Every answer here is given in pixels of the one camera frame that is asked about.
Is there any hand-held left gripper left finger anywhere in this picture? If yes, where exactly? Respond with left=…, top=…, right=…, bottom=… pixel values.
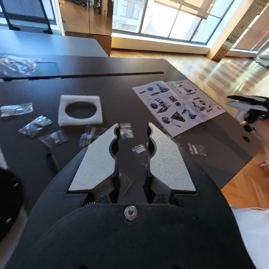
left=68, top=123, right=120, bottom=199

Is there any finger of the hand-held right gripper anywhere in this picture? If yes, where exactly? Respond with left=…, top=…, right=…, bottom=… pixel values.
left=225, top=101, right=256, bottom=123
left=227, top=95, right=269, bottom=106

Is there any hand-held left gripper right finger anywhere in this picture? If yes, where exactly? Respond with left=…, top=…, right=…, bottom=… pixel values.
left=143, top=122, right=197, bottom=199

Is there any black desk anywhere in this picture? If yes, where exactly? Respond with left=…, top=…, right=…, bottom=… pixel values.
left=0, top=55, right=265, bottom=213

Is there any grey neighbouring desk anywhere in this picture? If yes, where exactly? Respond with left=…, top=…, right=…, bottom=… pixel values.
left=0, top=28, right=109, bottom=57

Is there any person's right hand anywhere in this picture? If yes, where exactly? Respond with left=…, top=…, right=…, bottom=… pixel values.
left=239, top=119, right=269, bottom=152

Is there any small clear parts bag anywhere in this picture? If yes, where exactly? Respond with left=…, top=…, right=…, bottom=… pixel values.
left=39, top=130, right=70, bottom=149
left=79, top=126, right=106, bottom=148
left=119, top=170, right=135, bottom=196
left=187, top=143, right=207, bottom=156
left=18, top=115, right=53, bottom=138
left=132, top=144, right=147, bottom=154
left=0, top=102, right=34, bottom=118
left=119, top=123, right=135, bottom=139

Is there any printed instruction manual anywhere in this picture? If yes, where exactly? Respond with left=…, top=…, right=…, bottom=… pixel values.
left=132, top=79, right=227, bottom=138

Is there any person's white shirt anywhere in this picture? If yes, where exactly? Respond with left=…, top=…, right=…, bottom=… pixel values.
left=230, top=204, right=269, bottom=269

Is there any clear plastic wrap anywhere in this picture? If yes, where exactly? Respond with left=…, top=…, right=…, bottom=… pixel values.
left=0, top=54, right=41, bottom=76

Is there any black metal stand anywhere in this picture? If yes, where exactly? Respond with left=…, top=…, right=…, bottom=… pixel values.
left=0, top=0, right=53, bottom=34

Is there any white square foam ring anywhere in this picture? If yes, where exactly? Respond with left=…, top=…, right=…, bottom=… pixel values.
left=58, top=95, right=103, bottom=127

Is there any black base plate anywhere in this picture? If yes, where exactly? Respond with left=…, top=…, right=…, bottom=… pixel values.
left=0, top=168, right=25, bottom=242

